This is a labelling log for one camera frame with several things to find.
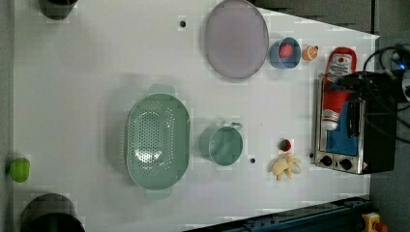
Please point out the green metal cup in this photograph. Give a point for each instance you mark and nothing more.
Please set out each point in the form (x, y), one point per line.
(222, 145)

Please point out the black cylinder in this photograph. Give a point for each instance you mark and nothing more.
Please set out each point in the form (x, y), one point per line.
(51, 212)
(57, 9)

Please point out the black cylinder top left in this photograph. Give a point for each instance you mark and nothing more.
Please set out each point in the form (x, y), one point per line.
(57, 9)

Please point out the yellow red button box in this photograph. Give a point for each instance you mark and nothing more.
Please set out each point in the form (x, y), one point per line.
(373, 223)

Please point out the grey round plate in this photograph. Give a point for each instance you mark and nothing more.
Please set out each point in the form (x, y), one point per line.
(236, 39)

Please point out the silver toaster oven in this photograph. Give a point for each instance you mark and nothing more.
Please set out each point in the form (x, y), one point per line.
(364, 140)

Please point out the red ketchup bottle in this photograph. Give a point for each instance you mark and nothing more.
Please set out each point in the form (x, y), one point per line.
(342, 62)

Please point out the blue bowl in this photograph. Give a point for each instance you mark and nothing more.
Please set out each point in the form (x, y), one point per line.
(287, 63)

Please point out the green oval strainer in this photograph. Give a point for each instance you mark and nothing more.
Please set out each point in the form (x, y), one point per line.
(157, 151)

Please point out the red fruit in bowl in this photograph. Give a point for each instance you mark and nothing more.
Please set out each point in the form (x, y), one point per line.
(285, 50)

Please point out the green round object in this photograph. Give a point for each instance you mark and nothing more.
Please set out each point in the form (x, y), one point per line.
(20, 170)

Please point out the orange slice toy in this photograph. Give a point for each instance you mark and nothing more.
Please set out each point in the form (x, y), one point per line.
(310, 53)

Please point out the red strawberry toy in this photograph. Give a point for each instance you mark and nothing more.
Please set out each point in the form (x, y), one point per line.
(284, 145)

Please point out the black cylinder bottom left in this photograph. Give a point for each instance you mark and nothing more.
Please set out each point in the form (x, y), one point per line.
(51, 212)

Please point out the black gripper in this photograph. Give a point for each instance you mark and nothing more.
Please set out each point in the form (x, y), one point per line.
(370, 86)

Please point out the blue metal frame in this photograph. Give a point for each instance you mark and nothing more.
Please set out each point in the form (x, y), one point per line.
(337, 216)

